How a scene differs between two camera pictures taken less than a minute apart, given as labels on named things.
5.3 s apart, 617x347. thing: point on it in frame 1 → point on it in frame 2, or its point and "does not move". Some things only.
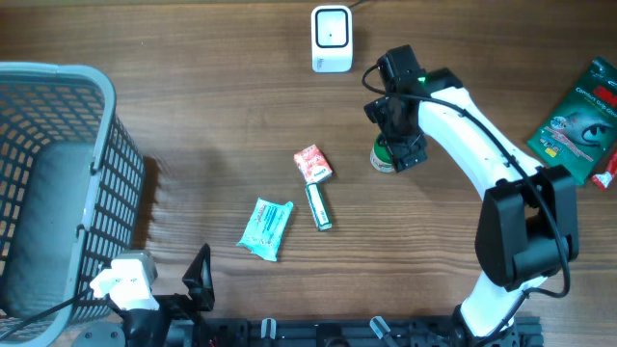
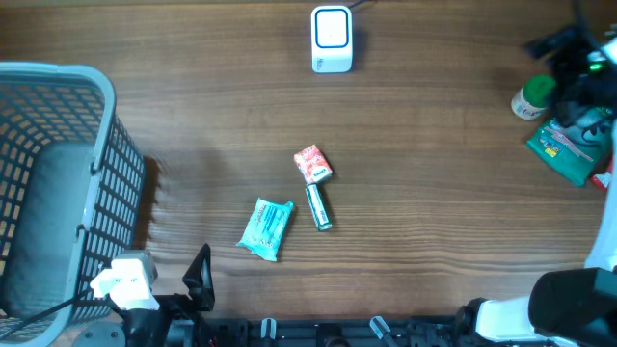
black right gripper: [403, 151] → [576, 45]
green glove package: [578, 132] does not move
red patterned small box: [313, 165] does not move
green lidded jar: [381, 159] → [533, 98]
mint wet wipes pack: [266, 228] does not move
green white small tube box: [318, 207] does not move
